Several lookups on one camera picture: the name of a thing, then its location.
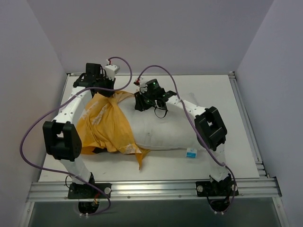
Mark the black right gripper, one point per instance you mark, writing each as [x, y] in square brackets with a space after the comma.
[140, 101]

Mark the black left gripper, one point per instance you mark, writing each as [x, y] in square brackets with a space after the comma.
[102, 89]

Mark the white pillow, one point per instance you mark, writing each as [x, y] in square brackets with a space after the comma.
[152, 132]

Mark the yellow Mickey Mouse pillowcase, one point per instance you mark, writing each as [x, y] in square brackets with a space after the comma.
[104, 125]

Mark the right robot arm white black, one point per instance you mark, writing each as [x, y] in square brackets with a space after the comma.
[207, 123]

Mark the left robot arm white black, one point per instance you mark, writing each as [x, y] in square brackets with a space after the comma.
[61, 138]

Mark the blue white pillow label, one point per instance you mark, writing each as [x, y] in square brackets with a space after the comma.
[191, 153]

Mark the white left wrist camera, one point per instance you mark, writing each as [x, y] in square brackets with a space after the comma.
[111, 71]

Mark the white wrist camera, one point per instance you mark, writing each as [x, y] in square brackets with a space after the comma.
[111, 71]
[141, 82]

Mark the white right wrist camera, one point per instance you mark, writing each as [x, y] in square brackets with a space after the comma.
[141, 82]

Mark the aluminium back frame rail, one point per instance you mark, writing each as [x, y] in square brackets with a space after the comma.
[162, 73]

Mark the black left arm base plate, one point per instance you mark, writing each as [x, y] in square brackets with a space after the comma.
[84, 191]

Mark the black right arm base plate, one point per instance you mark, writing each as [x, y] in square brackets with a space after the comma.
[214, 188]

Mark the aluminium front frame rail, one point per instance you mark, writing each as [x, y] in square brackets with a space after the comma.
[154, 190]

